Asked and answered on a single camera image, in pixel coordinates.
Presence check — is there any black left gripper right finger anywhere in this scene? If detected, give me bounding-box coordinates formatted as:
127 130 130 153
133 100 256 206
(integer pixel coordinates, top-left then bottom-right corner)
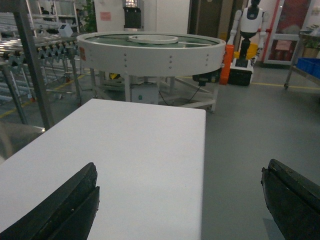
260 159 320 240

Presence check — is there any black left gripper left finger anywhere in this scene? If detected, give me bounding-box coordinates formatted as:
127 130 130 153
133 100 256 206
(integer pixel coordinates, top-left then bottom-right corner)
0 162 100 240

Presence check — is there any blue bin on cart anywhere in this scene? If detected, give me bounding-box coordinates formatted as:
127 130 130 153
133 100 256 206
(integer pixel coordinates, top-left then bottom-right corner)
296 57 320 79

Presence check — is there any orange panel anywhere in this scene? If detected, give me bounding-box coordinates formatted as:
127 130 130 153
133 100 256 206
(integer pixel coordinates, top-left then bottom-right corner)
219 44 234 85

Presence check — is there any white round conveyor table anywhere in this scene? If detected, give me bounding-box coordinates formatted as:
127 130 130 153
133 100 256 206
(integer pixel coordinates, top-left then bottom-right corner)
77 31 226 112

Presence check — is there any steel roller conveyor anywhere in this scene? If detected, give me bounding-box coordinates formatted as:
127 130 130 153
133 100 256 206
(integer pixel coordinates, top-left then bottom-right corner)
0 12 83 126

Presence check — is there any white humanoid robot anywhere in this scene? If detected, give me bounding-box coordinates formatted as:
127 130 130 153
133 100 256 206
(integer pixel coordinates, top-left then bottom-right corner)
227 0 269 86

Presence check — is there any steel shelf post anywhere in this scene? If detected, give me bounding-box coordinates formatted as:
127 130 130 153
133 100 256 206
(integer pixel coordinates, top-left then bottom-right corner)
12 0 56 132

